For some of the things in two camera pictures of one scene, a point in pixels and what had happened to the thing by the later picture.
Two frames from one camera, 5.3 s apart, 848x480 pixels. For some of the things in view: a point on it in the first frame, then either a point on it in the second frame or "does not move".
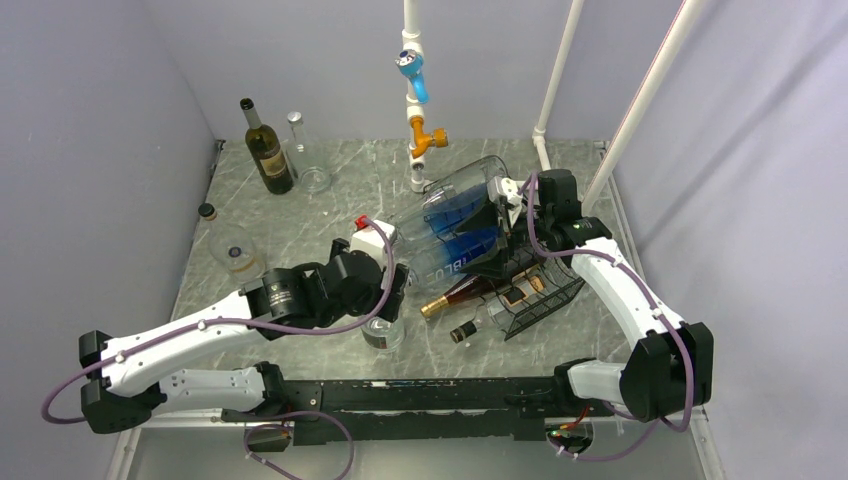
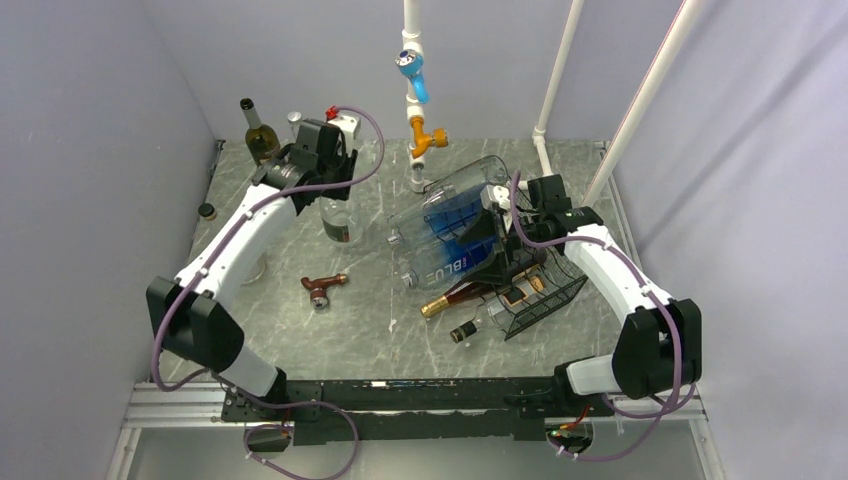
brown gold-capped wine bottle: [476, 287] does not move
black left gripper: [389, 310] -> [345, 159]
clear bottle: [382, 335] -> [339, 221]
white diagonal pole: [680, 25] does not move
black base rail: [329, 411] does not move
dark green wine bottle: [265, 152] does not move
